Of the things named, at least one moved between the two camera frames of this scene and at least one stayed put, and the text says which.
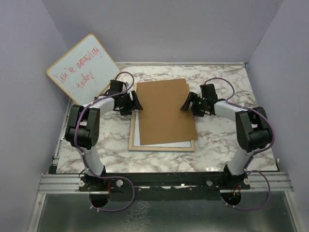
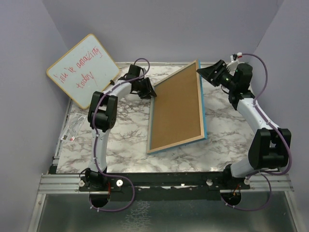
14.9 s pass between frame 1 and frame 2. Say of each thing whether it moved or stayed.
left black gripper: moved
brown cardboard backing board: moved
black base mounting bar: stayed
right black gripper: moved
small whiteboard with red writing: stayed
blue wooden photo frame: moved
